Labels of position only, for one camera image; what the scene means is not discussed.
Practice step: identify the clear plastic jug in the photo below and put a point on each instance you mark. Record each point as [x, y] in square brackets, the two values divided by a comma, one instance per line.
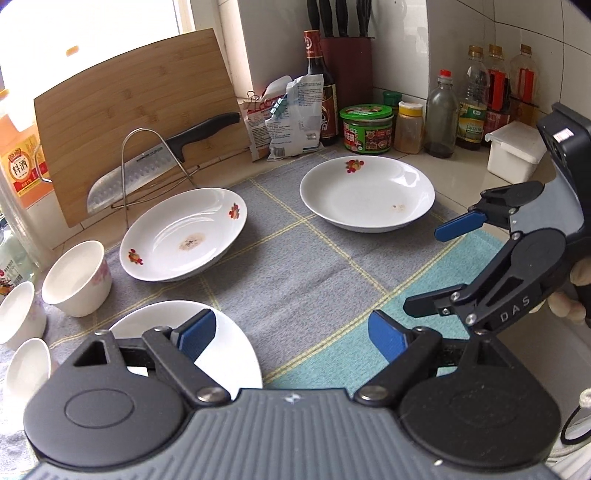
[21, 221]

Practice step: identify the bamboo cutting board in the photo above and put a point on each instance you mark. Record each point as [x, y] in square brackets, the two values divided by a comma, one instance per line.
[115, 92]

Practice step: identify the green cap small jar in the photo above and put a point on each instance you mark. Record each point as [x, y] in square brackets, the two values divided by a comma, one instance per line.
[391, 98]

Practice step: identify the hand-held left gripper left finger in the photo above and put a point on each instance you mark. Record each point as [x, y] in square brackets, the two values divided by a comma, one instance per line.
[197, 334]

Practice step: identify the grey teal checked mat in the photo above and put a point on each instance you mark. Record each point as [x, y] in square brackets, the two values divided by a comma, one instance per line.
[300, 277]

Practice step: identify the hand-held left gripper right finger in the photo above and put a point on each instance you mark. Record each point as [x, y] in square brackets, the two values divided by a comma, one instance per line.
[385, 334]

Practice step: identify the white plastic container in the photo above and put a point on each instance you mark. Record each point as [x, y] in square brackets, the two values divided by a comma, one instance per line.
[515, 152]

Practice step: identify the red cap glass bottle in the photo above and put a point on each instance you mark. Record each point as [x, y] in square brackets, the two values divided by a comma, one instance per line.
[441, 120]

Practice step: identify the green lid sauce jar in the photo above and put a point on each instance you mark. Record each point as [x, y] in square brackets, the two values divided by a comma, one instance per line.
[367, 131]

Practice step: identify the orange white seasoning bag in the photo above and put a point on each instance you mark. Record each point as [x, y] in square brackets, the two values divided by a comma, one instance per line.
[258, 134]

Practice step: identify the white plastic seasoning bag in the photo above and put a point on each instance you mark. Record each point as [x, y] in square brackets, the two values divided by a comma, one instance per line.
[298, 120]

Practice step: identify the white jacket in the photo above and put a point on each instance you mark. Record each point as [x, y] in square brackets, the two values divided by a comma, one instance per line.
[582, 417]

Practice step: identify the clear bottle colourful label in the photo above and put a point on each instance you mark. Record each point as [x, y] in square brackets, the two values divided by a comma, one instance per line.
[11, 267]

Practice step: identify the dark red knife block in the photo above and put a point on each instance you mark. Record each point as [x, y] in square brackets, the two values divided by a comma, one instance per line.
[348, 69]

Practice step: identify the orange label oil jug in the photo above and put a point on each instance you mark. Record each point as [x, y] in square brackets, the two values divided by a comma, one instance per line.
[23, 152]

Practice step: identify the yellow lid spice jar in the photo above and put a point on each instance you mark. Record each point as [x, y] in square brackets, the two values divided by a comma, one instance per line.
[408, 131]

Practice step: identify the red label plastic bottle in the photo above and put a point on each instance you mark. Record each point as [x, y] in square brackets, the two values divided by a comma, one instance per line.
[525, 83]
[497, 92]

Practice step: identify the white floral plate brown stain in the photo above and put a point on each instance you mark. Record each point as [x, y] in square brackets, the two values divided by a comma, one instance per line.
[184, 221]

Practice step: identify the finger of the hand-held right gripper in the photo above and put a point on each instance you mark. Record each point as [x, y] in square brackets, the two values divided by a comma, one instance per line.
[457, 226]
[429, 304]

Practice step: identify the white bowl pink floral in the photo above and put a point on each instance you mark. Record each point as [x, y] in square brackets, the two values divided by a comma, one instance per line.
[18, 314]
[76, 277]
[30, 369]

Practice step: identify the green label oil bottle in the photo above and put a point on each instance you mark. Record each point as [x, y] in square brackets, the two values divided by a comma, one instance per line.
[472, 115]

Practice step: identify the dark soy sauce bottle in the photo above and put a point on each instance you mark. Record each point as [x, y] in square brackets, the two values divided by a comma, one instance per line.
[319, 83]

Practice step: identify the green binder clip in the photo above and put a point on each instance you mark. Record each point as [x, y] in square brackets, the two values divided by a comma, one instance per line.
[277, 104]
[276, 114]

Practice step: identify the person's right hand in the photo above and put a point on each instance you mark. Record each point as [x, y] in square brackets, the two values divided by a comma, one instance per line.
[575, 304]

